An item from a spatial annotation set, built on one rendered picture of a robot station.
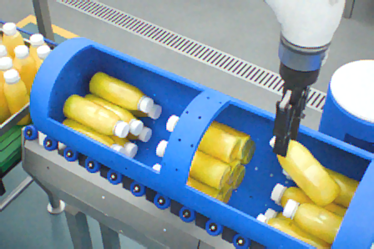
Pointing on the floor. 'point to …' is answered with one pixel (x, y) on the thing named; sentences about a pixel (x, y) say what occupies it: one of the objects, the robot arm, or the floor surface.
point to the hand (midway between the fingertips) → (286, 136)
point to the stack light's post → (43, 19)
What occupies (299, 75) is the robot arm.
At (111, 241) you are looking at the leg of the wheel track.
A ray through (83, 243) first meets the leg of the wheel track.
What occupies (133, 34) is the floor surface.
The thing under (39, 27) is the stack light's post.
